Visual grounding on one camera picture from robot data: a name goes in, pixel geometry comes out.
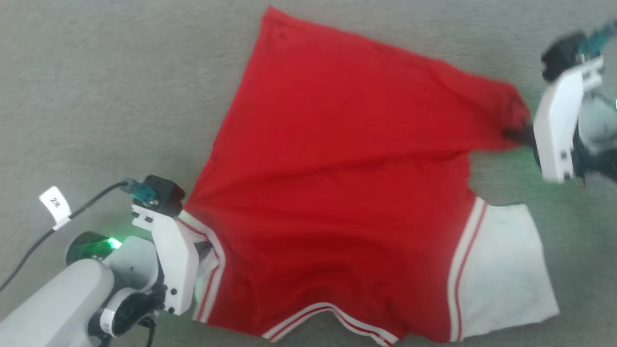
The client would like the white cable label tag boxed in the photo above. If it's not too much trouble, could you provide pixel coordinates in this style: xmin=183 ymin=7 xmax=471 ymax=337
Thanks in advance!
xmin=39 ymin=186 xmax=73 ymax=231

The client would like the grey-green fabric sofa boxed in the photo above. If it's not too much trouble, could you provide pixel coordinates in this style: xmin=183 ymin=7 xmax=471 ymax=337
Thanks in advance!
xmin=0 ymin=0 xmax=617 ymax=347

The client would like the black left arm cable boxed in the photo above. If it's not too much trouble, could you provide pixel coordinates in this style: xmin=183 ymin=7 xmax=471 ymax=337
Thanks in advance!
xmin=0 ymin=182 xmax=132 ymax=293

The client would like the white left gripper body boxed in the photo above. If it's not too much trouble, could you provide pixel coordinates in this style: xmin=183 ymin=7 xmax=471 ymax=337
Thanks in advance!
xmin=132 ymin=202 xmax=200 ymax=317

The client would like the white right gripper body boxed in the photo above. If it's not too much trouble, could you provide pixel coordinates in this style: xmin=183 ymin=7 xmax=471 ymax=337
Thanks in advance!
xmin=532 ymin=56 xmax=604 ymax=184

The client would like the red and white t-shirt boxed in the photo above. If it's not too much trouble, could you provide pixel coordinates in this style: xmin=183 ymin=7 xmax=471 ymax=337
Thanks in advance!
xmin=184 ymin=5 xmax=561 ymax=347

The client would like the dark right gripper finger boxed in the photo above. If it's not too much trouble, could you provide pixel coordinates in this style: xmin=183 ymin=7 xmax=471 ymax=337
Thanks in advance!
xmin=503 ymin=124 xmax=536 ymax=146

